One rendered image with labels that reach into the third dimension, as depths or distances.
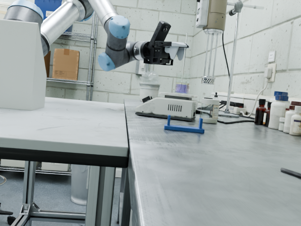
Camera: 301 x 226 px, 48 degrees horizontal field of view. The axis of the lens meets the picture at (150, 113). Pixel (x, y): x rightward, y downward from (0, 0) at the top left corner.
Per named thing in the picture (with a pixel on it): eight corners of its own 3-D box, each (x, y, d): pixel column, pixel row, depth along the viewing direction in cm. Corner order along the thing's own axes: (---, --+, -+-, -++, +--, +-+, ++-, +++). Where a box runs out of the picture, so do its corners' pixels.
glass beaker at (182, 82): (179, 94, 121) (181, 71, 121) (192, 96, 118) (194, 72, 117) (169, 93, 116) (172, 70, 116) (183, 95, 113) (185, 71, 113)
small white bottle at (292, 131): (286, 134, 101) (290, 105, 101) (296, 134, 102) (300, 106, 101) (294, 136, 98) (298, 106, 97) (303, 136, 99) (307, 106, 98)
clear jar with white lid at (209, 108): (196, 122, 112) (199, 97, 112) (203, 121, 118) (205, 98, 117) (213, 124, 110) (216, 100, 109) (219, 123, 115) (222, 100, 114)
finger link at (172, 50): (186, 59, 117) (167, 59, 124) (187, 42, 116) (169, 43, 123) (179, 58, 115) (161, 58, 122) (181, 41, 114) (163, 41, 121)
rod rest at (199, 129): (164, 129, 84) (165, 115, 83) (164, 128, 87) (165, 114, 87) (204, 133, 83) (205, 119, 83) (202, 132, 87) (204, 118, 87)
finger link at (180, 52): (192, 61, 119) (174, 60, 126) (194, 44, 119) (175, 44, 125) (187, 60, 117) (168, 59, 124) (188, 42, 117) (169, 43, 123)
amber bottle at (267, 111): (274, 127, 122) (277, 102, 121) (271, 127, 119) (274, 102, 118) (264, 125, 124) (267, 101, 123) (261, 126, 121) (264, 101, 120)
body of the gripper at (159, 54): (174, 65, 126) (153, 64, 135) (177, 42, 126) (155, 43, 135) (159, 63, 121) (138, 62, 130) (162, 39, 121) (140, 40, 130)
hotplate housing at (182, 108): (133, 115, 116) (135, 92, 115) (143, 113, 128) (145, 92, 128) (198, 123, 111) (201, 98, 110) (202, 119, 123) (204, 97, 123)
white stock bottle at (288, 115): (281, 132, 104) (285, 105, 103) (284, 132, 108) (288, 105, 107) (298, 135, 101) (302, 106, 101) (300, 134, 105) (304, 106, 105)
